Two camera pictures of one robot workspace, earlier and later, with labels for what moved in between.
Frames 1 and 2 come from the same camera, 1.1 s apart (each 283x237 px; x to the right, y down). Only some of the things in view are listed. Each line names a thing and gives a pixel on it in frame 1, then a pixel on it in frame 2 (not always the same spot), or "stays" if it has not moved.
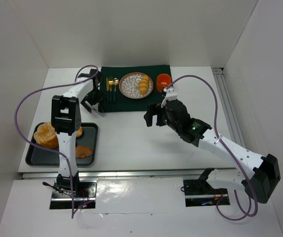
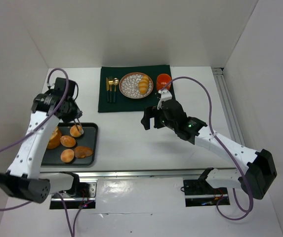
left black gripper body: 93,99 -> 75,116
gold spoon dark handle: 115,82 stays
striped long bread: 143,84 stays
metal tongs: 96,107 -> 82,132
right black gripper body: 156,114 stays
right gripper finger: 160,112 stays
